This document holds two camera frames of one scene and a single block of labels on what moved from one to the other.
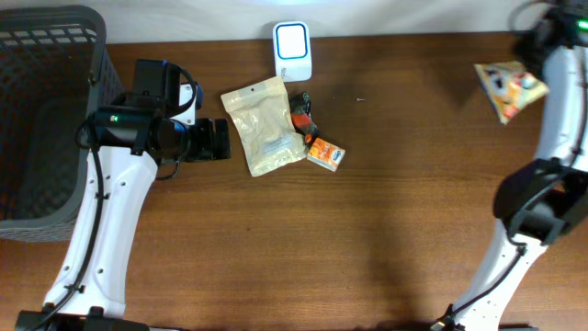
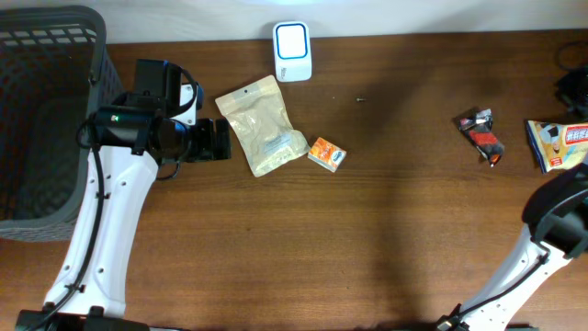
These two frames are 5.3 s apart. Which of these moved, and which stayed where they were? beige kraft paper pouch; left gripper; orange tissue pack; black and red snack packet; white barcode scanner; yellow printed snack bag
Moved: yellow printed snack bag; black and red snack packet
Stayed: orange tissue pack; white barcode scanner; beige kraft paper pouch; left gripper
